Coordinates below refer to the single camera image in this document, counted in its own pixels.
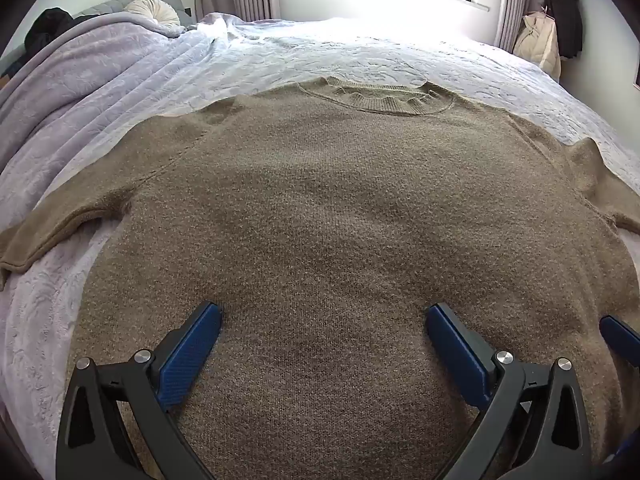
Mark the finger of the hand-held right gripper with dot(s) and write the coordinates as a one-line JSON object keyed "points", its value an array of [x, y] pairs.
{"points": [[622, 335]]}

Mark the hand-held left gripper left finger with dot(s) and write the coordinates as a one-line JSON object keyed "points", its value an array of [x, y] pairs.
{"points": [[192, 345]]}

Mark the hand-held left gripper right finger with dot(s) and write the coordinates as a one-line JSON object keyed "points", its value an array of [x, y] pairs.
{"points": [[455, 355]]}

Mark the brown knit sweater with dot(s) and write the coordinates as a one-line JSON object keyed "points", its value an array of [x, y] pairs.
{"points": [[325, 210]]}

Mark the dark clothes pile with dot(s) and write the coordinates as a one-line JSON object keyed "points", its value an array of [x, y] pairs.
{"points": [[47, 27]]}

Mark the lavender fleece blanket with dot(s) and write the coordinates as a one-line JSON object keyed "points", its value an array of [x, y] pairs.
{"points": [[75, 70]]}

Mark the cream hanging coat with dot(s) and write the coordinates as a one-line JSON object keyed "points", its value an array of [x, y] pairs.
{"points": [[537, 45]]}

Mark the white embossed bedspread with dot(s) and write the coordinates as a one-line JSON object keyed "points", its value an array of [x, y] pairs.
{"points": [[400, 55]]}

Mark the black hanging coat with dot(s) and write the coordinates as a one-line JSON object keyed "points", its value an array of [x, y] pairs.
{"points": [[562, 10]]}

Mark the round cream pillow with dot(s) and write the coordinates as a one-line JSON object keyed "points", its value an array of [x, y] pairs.
{"points": [[152, 12]]}

